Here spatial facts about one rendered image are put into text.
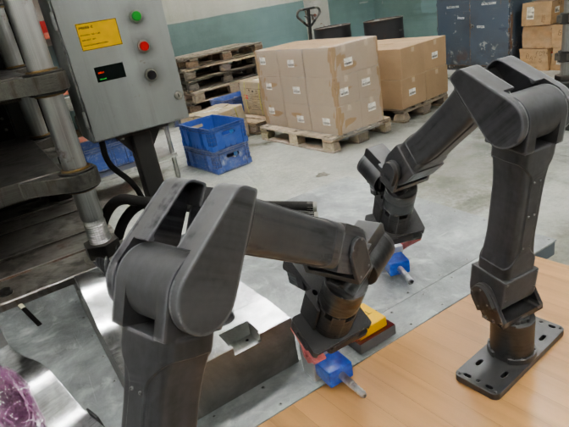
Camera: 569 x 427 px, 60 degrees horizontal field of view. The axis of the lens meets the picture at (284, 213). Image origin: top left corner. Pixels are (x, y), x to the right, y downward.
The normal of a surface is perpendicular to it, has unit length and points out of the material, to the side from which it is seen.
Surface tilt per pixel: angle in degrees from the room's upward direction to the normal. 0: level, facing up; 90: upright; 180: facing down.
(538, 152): 97
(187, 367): 100
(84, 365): 0
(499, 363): 0
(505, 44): 90
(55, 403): 28
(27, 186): 90
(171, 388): 96
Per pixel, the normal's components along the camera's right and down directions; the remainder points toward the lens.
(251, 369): 0.54, 0.25
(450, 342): -0.16, -0.91
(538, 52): -0.88, 0.34
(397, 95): -0.76, 0.36
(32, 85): -0.07, 0.40
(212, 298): 0.80, 0.12
